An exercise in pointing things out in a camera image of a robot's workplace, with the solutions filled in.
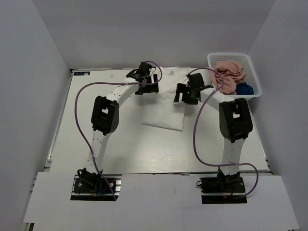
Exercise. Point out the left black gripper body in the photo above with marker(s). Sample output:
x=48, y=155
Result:
x=149, y=87

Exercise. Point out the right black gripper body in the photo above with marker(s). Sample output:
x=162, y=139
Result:
x=184, y=95

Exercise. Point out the white t shirt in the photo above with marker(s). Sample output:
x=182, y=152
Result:
x=159, y=109

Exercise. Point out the pink t shirt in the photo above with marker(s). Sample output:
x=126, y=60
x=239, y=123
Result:
x=229, y=74

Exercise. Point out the blue t shirt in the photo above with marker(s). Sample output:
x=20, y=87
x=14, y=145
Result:
x=244, y=89

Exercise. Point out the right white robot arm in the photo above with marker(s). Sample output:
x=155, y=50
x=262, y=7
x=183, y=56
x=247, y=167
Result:
x=235, y=122

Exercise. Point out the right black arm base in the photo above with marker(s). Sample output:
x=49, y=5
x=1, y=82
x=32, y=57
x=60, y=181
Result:
x=212, y=193

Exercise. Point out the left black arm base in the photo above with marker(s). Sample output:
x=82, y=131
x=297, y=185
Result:
x=92, y=187

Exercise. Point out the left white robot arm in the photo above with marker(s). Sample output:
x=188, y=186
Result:
x=105, y=116

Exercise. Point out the white plastic basket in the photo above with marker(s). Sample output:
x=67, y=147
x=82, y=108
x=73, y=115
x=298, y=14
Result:
x=244, y=60

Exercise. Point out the blue label sticker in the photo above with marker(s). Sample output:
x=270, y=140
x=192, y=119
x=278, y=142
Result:
x=81, y=73

